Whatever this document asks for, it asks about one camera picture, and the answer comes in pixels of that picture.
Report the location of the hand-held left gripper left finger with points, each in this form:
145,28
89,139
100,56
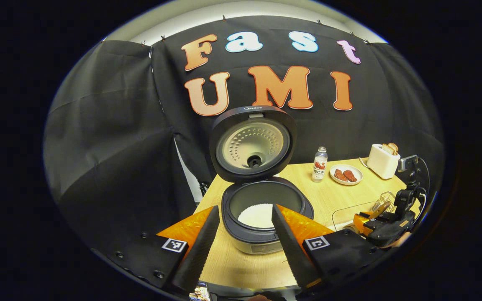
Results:
201,251

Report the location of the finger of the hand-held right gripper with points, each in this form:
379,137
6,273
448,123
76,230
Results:
362,223

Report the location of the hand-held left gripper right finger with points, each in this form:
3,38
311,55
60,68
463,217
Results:
291,246

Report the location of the clear glass chopstick holder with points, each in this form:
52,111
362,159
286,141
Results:
385,196

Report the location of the white rice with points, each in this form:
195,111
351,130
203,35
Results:
255,215

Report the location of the black rice cooker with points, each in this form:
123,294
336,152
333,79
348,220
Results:
251,146

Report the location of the translucent rice container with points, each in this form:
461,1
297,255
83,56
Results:
345,213

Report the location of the white round plate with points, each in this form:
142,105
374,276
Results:
347,183

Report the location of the white toaster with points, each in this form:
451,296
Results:
381,165

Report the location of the red meat piece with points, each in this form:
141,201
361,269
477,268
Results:
340,175
350,176

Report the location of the toasted bread slice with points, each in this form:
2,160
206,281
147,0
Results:
387,149
395,147

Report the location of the clear drink bottle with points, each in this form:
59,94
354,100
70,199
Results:
319,167

